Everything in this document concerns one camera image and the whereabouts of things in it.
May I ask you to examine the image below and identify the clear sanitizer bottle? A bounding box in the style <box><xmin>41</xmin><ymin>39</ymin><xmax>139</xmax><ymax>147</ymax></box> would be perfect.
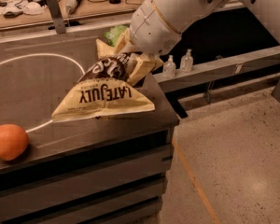
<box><xmin>180</xmin><ymin>49</ymin><xmax>193</xmax><ymax>72</ymax></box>
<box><xmin>162</xmin><ymin>55</ymin><xmax>176</xmax><ymax>78</ymax></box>

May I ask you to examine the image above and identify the right clear sanitizer bottle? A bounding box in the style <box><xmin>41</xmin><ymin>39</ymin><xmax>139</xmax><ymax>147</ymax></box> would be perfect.
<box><xmin>180</xmin><ymin>49</ymin><xmax>193</xmax><ymax>72</ymax></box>

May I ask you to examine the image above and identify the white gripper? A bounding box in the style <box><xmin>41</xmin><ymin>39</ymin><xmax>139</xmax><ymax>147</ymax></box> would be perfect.
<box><xmin>115</xmin><ymin>0</ymin><xmax>181</xmax><ymax>70</ymax></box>

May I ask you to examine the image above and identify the dark counter cabinet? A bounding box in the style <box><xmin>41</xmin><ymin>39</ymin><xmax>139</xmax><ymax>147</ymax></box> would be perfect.
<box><xmin>0</xmin><ymin>30</ymin><xmax>178</xmax><ymax>224</ymax></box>

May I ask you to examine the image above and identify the grey handheld tool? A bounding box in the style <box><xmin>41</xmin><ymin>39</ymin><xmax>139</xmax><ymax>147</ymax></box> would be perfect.
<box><xmin>65</xmin><ymin>0</ymin><xmax>81</xmax><ymax>14</ymax></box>

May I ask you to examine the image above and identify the orange fruit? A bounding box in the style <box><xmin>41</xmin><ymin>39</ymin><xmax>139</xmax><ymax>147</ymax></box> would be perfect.
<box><xmin>0</xmin><ymin>124</ymin><xmax>29</xmax><ymax>161</ymax></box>

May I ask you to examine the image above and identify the green chip bag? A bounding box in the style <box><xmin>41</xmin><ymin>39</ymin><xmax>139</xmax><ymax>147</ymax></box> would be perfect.
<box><xmin>104</xmin><ymin>25</ymin><xmax>127</xmax><ymax>47</ymax></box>

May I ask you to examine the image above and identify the left clear sanitizer bottle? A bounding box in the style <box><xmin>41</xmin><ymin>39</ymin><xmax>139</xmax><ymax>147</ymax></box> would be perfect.
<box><xmin>162</xmin><ymin>55</ymin><xmax>176</xmax><ymax>78</ymax></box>

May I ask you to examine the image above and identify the left metal bracket post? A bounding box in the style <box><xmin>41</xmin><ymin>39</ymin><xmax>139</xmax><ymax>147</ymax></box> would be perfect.
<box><xmin>46</xmin><ymin>0</ymin><xmax>66</xmax><ymax>34</ymax></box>

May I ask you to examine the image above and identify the brown chip bag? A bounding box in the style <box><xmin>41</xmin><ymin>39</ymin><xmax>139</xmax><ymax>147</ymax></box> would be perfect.
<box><xmin>51</xmin><ymin>39</ymin><xmax>155</xmax><ymax>122</ymax></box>

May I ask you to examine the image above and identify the white face mask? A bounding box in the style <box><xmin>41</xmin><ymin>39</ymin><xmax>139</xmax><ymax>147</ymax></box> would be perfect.
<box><xmin>22</xmin><ymin>2</ymin><xmax>45</xmax><ymax>15</ymax></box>

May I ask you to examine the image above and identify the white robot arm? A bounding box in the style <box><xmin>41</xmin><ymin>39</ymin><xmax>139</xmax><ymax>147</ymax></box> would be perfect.
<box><xmin>119</xmin><ymin>0</ymin><xmax>280</xmax><ymax>63</ymax></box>

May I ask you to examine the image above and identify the grey metal shelf ledge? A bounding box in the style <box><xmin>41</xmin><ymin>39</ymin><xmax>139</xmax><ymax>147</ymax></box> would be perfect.
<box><xmin>154</xmin><ymin>46</ymin><xmax>280</xmax><ymax>92</ymax></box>

